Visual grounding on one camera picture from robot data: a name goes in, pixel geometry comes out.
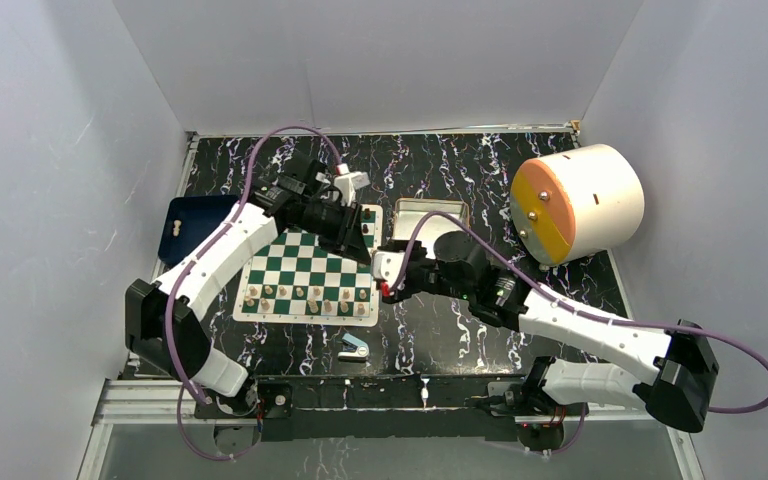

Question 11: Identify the gold rimmed metal tin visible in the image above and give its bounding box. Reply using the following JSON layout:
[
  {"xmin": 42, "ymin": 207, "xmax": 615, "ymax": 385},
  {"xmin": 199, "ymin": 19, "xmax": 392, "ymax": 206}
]
[{"xmin": 390, "ymin": 198, "xmax": 470, "ymax": 258}]

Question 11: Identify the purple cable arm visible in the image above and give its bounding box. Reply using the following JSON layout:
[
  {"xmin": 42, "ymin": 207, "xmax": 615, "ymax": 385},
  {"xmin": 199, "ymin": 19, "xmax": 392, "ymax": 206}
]
[
  {"xmin": 387, "ymin": 210, "xmax": 768, "ymax": 456},
  {"xmin": 163, "ymin": 125, "xmax": 346, "ymax": 463}
]

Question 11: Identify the white cylinder orange yellow face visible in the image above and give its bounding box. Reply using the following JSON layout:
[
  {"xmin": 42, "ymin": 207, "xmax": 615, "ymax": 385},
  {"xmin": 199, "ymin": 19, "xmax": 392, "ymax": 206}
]
[{"xmin": 510, "ymin": 144, "xmax": 645, "ymax": 266}]

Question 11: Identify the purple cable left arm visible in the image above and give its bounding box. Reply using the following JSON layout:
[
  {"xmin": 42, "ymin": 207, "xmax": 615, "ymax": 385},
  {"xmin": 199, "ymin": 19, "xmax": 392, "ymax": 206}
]
[{"xmin": 163, "ymin": 125, "xmax": 346, "ymax": 463}]

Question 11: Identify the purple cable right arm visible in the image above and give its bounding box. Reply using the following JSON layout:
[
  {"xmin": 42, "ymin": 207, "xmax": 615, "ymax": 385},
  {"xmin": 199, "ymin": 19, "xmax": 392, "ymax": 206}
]
[{"xmin": 387, "ymin": 210, "xmax": 768, "ymax": 456}]

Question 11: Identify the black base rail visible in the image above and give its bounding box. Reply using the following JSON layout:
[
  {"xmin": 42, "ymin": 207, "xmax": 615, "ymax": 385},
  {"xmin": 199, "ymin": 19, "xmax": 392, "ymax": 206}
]
[{"xmin": 194, "ymin": 374, "xmax": 587, "ymax": 448}]

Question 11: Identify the green white chess board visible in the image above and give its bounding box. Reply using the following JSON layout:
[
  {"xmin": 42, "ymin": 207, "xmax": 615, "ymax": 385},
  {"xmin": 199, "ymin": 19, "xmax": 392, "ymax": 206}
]
[{"xmin": 233, "ymin": 229, "xmax": 379, "ymax": 327}]

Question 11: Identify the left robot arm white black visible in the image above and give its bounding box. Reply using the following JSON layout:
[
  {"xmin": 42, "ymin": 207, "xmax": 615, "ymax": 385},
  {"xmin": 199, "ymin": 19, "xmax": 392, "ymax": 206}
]
[{"xmin": 125, "ymin": 157, "xmax": 371, "ymax": 416}]

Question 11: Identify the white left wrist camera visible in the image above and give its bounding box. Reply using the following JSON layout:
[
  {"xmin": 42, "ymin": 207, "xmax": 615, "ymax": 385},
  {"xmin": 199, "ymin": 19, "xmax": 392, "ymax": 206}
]
[{"xmin": 333, "ymin": 170, "xmax": 370, "ymax": 206}]

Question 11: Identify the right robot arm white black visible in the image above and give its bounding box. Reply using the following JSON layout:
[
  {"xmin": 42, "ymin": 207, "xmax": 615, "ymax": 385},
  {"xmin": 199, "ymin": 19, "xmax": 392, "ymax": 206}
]
[{"xmin": 371, "ymin": 231, "xmax": 719, "ymax": 433}]

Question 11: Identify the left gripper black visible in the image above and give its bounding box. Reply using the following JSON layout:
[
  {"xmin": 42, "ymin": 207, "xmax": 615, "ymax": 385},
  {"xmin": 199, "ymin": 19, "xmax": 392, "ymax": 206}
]
[{"xmin": 298, "ymin": 197, "xmax": 370, "ymax": 264}]

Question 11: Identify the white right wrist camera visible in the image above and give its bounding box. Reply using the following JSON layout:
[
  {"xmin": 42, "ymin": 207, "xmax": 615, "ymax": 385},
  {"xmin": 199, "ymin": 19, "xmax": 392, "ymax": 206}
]
[{"xmin": 370, "ymin": 250, "xmax": 404, "ymax": 287}]

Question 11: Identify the dark blue tray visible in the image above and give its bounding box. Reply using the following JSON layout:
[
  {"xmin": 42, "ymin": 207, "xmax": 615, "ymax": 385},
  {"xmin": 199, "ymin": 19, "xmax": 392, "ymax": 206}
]
[{"xmin": 158, "ymin": 195, "xmax": 238, "ymax": 267}]

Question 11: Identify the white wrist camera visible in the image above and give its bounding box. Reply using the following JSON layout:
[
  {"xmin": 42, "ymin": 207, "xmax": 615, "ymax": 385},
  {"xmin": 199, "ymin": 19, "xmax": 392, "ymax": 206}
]
[
  {"xmin": 370, "ymin": 250, "xmax": 404, "ymax": 287},
  {"xmin": 333, "ymin": 170, "xmax": 370, "ymax": 206}
]

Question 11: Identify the light blue white stapler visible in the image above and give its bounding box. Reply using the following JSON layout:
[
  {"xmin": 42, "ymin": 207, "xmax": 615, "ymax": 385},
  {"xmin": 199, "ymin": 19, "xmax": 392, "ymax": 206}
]
[{"xmin": 338, "ymin": 333, "xmax": 370, "ymax": 363}]

